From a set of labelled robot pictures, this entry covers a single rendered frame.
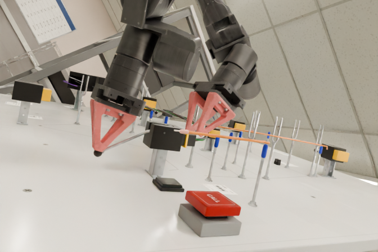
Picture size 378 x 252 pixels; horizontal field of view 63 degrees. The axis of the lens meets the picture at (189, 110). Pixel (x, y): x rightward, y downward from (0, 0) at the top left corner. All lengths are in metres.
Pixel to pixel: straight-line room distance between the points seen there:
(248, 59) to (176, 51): 0.20
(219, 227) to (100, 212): 0.14
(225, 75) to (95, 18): 7.79
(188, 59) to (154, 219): 0.23
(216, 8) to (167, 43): 0.26
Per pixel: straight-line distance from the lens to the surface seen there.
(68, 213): 0.37
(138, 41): 0.49
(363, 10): 2.83
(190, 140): 0.55
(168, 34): 0.47
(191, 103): 0.59
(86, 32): 8.21
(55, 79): 1.53
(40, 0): 8.31
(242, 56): 0.62
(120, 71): 0.48
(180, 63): 0.46
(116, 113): 0.49
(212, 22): 0.69
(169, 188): 0.48
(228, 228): 0.38
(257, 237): 0.41
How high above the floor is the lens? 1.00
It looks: 21 degrees up
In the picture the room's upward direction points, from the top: 60 degrees clockwise
